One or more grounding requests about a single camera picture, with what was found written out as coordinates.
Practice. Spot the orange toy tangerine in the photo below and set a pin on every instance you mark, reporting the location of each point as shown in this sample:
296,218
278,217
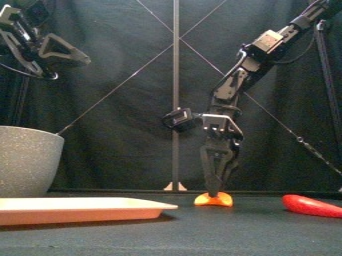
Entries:
214,200

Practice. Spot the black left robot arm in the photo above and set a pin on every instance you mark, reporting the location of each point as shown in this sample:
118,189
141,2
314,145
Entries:
35,10

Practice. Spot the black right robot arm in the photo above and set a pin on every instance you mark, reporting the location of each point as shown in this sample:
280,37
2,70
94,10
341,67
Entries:
262,50

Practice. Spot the pink rectangular plate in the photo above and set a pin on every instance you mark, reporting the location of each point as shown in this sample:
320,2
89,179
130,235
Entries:
81,209

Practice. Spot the red toy chili pepper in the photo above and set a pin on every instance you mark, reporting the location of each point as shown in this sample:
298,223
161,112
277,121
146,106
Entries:
309,205

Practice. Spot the grey speckled bowl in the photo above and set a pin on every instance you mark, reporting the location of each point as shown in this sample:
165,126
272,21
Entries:
27,160

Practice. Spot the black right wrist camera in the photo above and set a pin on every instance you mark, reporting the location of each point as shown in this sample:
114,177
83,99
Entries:
179,120

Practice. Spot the beige post foot bracket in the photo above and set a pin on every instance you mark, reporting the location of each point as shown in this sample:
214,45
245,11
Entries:
175,187

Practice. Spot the black vertical frame post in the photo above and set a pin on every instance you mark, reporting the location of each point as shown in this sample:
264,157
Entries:
175,83

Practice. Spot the black side frame post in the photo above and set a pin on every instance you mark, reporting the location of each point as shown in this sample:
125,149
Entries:
329,76

